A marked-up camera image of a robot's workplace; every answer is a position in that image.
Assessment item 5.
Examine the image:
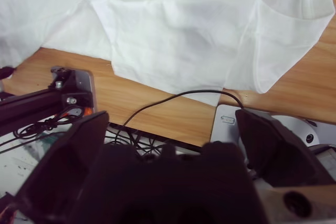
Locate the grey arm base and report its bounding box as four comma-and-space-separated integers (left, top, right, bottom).
209, 104, 336, 156

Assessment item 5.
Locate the black post with brackets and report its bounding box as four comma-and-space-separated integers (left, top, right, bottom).
0, 69, 92, 135

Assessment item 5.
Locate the white T-shirt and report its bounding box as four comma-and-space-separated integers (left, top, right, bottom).
0, 0, 335, 109

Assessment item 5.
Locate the thin black cable bundle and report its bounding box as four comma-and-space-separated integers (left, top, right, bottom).
13, 104, 85, 141

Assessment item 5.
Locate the long black cable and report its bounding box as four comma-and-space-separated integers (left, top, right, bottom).
104, 90, 245, 156

